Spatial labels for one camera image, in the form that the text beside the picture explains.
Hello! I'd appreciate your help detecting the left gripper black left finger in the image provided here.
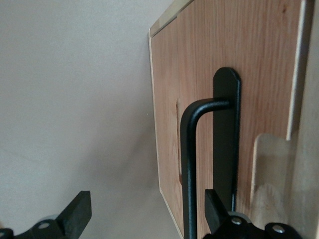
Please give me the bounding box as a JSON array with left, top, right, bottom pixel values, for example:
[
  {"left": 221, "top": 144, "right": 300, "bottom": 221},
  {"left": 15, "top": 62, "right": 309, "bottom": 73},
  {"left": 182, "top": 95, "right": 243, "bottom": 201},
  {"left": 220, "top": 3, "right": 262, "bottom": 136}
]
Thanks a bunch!
[{"left": 0, "top": 190, "right": 92, "bottom": 239}]

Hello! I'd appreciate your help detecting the wooden drawer cabinet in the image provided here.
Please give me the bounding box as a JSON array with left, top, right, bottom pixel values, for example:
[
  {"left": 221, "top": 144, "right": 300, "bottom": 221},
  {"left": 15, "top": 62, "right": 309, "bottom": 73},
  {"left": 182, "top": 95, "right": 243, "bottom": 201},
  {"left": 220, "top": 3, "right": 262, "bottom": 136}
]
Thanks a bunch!
[{"left": 149, "top": 0, "right": 319, "bottom": 239}]

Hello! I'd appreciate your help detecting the black metal drawer handle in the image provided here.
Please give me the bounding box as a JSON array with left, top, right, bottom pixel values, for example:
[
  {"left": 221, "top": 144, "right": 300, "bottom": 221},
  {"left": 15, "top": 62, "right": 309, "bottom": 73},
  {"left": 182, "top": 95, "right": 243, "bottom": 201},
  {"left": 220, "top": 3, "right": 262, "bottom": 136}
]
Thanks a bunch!
[{"left": 179, "top": 66, "right": 242, "bottom": 239}]

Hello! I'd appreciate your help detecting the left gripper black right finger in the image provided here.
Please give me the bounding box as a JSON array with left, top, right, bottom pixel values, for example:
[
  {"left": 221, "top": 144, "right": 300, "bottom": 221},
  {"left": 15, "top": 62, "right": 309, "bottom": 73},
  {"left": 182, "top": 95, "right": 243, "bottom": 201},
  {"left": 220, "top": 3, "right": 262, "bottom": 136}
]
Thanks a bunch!
[{"left": 203, "top": 188, "right": 303, "bottom": 239}]

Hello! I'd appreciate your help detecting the wooden drawer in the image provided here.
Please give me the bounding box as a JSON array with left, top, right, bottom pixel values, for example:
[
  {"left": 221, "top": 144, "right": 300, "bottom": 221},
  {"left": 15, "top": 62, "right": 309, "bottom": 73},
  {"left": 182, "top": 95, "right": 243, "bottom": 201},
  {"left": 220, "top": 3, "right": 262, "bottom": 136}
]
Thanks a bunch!
[{"left": 149, "top": 0, "right": 309, "bottom": 239}]

